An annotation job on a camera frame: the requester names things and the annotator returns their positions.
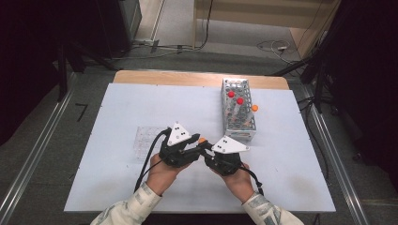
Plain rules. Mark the white table cover board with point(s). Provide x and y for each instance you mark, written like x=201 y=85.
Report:
x=291 y=175

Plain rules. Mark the clear plastic well plate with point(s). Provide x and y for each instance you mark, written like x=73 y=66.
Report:
x=145 y=140

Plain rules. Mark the light wooden furniture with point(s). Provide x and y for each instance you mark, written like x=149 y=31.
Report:
x=256 y=12

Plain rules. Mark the black metal stand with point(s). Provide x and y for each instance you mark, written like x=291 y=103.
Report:
x=62 y=72
x=317 y=75

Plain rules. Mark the black cabinet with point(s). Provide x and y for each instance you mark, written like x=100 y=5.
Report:
x=120 y=25

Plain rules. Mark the person's right hand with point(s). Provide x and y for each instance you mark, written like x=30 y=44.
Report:
x=239 y=184

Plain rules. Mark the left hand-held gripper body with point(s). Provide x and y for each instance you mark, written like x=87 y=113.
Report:
x=173 y=154

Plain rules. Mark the red capped clear tube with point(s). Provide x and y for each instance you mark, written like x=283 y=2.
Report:
x=231 y=94
x=240 y=101

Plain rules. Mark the white test tube rack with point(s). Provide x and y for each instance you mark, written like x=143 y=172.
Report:
x=239 y=125

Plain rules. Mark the metal floor rail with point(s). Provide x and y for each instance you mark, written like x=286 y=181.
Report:
x=34 y=150
x=341 y=181

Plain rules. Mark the wooden table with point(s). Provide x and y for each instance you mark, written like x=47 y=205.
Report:
x=175 y=78

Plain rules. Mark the orange capped clear tube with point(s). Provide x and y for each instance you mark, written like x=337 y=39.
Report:
x=202 y=140
x=255 y=108

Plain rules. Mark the person's left hand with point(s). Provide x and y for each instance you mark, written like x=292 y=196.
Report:
x=162 y=176

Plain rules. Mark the dark curtain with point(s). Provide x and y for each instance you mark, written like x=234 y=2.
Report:
x=372 y=78
x=25 y=62

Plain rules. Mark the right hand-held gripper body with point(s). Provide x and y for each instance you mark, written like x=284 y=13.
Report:
x=225 y=162

